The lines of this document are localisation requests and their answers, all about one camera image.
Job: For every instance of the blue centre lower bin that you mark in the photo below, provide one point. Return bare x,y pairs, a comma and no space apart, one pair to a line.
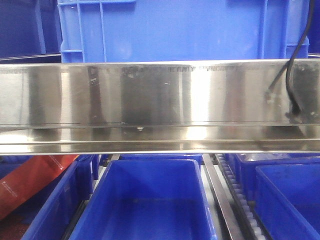
147,200

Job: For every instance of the blue bin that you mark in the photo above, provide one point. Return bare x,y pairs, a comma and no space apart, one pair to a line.
288,200
47,214
147,200

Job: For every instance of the blue left lower bin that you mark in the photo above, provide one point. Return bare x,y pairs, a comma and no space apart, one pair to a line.
47,214

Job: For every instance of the blue right lower bin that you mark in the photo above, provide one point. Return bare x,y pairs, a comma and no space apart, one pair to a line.
288,200

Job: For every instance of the red packet in bin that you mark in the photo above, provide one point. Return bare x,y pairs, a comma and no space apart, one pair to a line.
28,179

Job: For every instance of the large blue upper crate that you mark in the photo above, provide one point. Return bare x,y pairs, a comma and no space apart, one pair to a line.
179,30

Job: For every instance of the white roller track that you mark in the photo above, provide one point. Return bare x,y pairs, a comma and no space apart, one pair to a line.
247,218

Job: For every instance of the stainless steel shelf rail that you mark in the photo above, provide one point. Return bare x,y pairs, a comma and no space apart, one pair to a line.
225,106

